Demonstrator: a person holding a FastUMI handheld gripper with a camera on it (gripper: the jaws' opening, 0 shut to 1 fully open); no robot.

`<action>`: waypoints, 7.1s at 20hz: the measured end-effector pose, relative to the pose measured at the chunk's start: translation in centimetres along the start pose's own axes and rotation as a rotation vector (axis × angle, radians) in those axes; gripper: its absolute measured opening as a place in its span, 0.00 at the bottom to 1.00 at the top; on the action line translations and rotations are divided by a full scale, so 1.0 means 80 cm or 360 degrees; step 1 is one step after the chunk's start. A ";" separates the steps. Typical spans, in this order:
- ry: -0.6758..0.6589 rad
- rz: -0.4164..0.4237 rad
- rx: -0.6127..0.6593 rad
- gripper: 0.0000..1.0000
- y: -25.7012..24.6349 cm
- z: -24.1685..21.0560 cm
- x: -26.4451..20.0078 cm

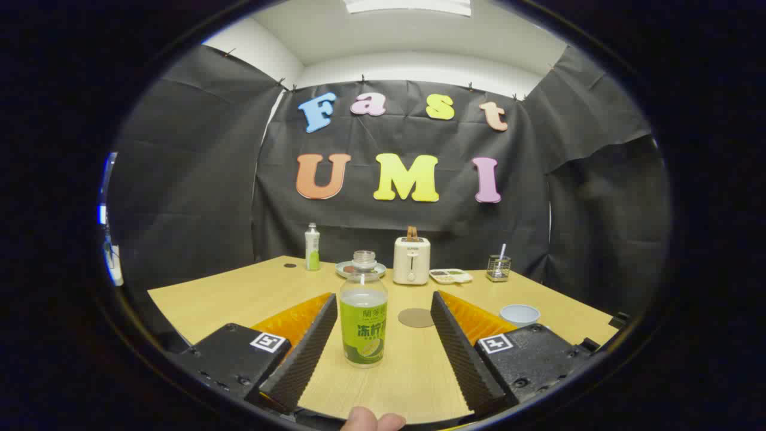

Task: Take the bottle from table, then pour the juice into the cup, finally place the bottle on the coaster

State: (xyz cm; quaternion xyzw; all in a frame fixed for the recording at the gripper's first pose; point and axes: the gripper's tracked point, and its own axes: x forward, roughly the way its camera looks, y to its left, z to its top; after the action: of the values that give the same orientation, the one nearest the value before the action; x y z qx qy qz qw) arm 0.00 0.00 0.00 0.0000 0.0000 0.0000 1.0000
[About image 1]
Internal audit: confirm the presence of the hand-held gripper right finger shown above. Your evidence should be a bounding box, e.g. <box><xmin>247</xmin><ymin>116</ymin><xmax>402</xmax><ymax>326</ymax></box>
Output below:
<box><xmin>430</xmin><ymin>290</ymin><xmax>601</xmax><ymax>417</ymax></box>

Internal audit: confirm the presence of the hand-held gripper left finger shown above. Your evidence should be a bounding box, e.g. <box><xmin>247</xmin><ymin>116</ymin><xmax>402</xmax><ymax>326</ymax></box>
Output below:
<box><xmin>169</xmin><ymin>292</ymin><xmax>339</xmax><ymax>415</ymax></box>

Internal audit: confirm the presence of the green label juice bottle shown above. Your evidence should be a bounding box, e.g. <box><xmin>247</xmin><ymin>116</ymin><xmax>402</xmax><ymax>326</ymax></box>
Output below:
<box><xmin>339</xmin><ymin>250</ymin><xmax>388</xmax><ymax>368</ymax></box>

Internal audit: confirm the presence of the round brown coaster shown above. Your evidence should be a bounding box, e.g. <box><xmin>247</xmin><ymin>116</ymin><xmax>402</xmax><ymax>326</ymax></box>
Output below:
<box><xmin>398</xmin><ymin>308</ymin><xmax>436</xmax><ymax>329</ymax></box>

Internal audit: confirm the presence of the white cup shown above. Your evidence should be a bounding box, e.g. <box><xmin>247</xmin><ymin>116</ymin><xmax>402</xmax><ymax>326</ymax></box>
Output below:
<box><xmin>500</xmin><ymin>304</ymin><xmax>541</xmax><ymax>328</ymax></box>

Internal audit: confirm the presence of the small white green bottle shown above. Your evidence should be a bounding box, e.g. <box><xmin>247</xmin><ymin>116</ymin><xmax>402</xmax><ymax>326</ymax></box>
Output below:
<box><xmin>305</xmin><ymin>223</ymin><xmax>321</xmax><ymax>272</ymax></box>

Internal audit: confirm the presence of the white divided snack tray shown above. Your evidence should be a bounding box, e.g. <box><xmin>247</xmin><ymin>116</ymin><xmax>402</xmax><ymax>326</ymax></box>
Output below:
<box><xmin>429</xmin><ymin>268</ymin><xmax>473</xmax><ymax>284</ymax></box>

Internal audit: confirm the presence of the wooden table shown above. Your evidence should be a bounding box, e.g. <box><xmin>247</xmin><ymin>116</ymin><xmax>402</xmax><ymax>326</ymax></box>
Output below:
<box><xmin>147</xmin><ymin>256</ymin><xmax>620</xmax><ymax>424</ymax></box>

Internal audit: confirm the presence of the pale green plate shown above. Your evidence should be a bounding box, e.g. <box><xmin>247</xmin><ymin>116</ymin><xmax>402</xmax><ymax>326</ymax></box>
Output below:
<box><xmin>335</xmin><ymin>260</ymin><xmax>387</xmax><ymax>280</ymax></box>

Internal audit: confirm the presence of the white toaster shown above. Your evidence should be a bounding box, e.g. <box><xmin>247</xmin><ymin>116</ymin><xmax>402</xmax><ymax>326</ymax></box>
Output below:
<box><xmin>393</xmin><ymin>236</ymin><xmax>431</xmax><ymax>286</ymax></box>

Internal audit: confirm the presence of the black backdrop cloth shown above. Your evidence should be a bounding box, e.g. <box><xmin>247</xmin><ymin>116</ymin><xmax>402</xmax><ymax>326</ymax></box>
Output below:
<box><xmin>107</xmin><ymin>43</ymin><xmax>672</xmax><ymax>354</ymax></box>

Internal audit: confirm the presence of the ceiling light panel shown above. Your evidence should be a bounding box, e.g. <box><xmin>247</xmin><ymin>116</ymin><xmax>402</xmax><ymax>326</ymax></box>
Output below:
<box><xmin>343</xmin><ymin>0</ymin><xmax>473</xmax><ymax>17</ymax></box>

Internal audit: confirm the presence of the wire mesh utensil holder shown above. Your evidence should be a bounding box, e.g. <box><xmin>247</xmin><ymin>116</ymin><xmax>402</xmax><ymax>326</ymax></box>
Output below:
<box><xmin>486</xmin><ymin>254</ymin><xmax>512</xmax><ymax>283</ymax></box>

